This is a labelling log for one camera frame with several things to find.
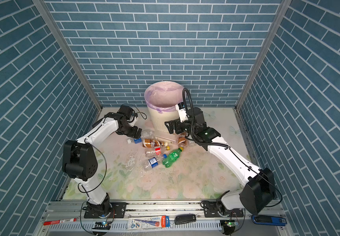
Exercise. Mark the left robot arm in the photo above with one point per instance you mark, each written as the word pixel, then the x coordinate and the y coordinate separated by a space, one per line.
pixel 80 162

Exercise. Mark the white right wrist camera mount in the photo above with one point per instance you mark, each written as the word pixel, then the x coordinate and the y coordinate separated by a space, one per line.
pixel 181 108

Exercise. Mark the clear bottle red label yellow cap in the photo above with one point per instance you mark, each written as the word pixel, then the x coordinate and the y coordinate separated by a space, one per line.
pixel 156 151

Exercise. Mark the blue utility knife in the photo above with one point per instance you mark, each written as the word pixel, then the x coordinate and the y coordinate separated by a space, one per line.
pixel 269 220

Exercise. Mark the clear bottle blue label white cap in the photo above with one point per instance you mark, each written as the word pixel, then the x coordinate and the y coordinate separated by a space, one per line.
pixel 145 134

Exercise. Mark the brown coffee bottle lying sideways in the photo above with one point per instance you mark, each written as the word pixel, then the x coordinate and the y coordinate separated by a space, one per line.
pixel 150 143

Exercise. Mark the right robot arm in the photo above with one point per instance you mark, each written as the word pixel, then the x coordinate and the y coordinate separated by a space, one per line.
pixel 258 184

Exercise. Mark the brown coffee bottle upright-lying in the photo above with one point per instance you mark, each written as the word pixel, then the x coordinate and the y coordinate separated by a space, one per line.
pixel 182 141

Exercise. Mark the purple plastic bin liner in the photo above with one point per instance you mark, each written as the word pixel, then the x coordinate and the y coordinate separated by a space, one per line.
pixel 163 96

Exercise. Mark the red marker pen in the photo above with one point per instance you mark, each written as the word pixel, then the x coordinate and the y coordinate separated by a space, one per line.
pixel 59 221

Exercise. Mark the frosted clear square bottle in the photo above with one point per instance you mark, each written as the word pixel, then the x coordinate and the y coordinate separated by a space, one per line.
pixel 165 137

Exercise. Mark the white ribbed trash bin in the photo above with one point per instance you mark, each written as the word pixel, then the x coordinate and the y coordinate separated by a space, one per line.
pixel 159 119

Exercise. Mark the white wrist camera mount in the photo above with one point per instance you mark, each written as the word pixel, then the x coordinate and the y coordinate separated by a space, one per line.
pixel 133 117
pixel 181 108

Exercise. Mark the packaged toothbrush box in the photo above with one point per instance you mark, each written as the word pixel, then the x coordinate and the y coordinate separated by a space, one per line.
pixel 152 222

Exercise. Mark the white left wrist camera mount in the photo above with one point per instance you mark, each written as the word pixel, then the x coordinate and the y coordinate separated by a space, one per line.
pixel 133 117

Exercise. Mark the green plastic bottle yellow cap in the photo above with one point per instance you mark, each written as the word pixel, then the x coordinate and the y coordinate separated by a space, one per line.
pixel 172 157

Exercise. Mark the aluminium rail frame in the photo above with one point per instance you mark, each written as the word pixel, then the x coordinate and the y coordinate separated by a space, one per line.
pixel 235 222

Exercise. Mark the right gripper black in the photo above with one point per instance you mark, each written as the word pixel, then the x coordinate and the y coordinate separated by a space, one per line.
pixel 171 128

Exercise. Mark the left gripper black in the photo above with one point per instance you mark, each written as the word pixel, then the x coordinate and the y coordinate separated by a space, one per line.
pixel 133 132

